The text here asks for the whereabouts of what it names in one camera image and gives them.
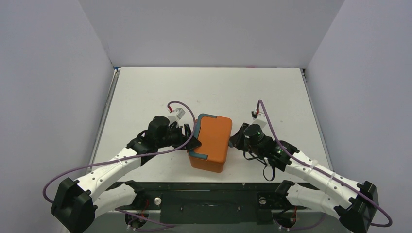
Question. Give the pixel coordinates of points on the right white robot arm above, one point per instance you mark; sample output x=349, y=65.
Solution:
x=353, y=203

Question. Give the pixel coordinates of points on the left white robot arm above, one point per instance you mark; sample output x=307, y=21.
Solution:
x=77, y=203

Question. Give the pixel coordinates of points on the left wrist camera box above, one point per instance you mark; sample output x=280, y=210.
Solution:
x=175, y=115

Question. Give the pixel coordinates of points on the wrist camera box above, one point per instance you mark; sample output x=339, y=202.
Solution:
x=259, y=118
x=175, y=115

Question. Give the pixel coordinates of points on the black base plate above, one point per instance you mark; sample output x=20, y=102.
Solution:
x=225, y=203

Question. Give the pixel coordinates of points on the orange plastic medicine box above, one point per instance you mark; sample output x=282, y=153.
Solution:
x=213, y=132

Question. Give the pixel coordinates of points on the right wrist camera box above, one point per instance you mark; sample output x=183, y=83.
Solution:
x=259, y=118

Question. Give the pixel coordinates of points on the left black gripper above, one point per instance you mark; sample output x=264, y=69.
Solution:
x=179, y=129

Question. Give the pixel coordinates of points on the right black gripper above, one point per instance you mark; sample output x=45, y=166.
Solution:
x=240, y=138

